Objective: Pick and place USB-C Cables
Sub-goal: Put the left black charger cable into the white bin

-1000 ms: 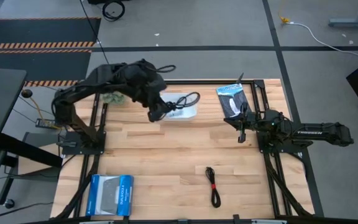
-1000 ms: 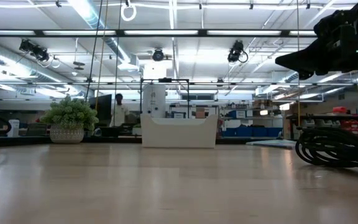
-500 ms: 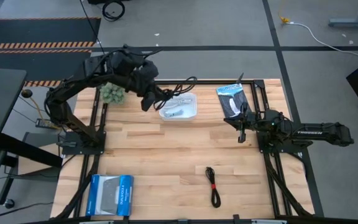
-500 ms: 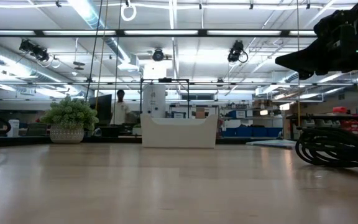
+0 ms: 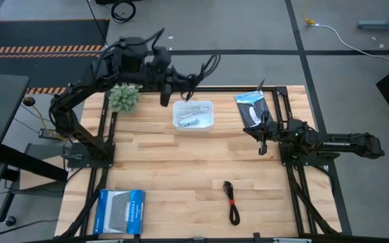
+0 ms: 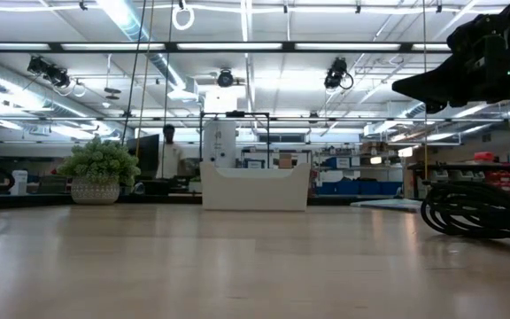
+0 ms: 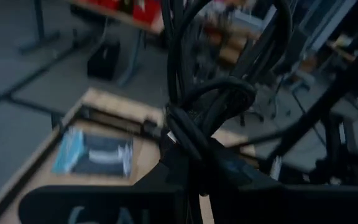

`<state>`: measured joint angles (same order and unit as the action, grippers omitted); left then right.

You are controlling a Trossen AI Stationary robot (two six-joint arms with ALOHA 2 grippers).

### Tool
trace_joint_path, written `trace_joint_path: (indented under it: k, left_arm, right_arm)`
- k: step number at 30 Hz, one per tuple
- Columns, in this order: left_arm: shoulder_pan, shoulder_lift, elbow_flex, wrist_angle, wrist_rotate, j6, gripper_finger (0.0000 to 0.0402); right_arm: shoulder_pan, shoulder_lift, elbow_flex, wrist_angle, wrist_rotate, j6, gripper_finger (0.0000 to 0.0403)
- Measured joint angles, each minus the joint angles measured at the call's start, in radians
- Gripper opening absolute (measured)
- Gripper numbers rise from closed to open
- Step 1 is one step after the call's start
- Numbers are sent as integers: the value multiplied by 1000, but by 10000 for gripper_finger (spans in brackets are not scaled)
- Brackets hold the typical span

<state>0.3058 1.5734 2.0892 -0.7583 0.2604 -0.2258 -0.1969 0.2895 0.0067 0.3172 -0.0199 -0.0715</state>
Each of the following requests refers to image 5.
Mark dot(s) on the black power adapter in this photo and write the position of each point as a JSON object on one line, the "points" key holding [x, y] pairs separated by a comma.
{"points": [[47, 134]]}

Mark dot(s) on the black aluminium table frame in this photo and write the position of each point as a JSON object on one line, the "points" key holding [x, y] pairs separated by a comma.
{"points": [[231, 89]]}

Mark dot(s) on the white plastic tray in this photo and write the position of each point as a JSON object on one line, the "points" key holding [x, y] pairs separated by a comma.
{"points": [[204, 119]]}

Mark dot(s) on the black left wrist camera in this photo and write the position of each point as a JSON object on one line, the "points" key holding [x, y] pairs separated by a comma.
{"points": [[161, 60]]}

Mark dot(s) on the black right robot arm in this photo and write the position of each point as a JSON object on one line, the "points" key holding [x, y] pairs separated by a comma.
{"points": [[350, 143]]}

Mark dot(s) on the black hazard-striped floor mat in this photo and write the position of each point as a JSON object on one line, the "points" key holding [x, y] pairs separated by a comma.
{"points": [[46, 33]]}

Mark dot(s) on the black caster wheel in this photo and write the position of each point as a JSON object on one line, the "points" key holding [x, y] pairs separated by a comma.
{"points": [[10, 221]]}

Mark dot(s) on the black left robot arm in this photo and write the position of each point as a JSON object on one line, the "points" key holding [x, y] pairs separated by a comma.
{"points": [[96, 76]]}

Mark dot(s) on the blue DualShock 4 box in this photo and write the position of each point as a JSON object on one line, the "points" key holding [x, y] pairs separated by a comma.
{"points": [[120, 212]]}

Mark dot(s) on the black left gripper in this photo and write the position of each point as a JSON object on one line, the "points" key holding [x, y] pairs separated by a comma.
{"points": [[174, 81]]}

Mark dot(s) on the black round floor puck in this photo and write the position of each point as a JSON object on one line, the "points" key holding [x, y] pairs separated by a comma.
{"points": [[29, 101]]}

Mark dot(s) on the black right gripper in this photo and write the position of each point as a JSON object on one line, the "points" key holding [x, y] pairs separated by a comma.
{"points": [[271, 131]]}

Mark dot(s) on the white frame bracket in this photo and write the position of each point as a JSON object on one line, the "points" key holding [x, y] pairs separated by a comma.
{"points": [[292, 240], [105, 241]]}

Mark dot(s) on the grey table foot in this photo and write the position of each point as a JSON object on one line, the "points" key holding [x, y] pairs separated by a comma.
{"points": [[383, 24]]}

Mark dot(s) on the black desk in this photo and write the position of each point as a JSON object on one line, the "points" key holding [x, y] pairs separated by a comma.
{"points": [[2, 101]]}

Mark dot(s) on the small potted green plant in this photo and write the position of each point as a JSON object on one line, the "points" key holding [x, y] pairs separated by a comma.
{"points": [[124, 99]]}

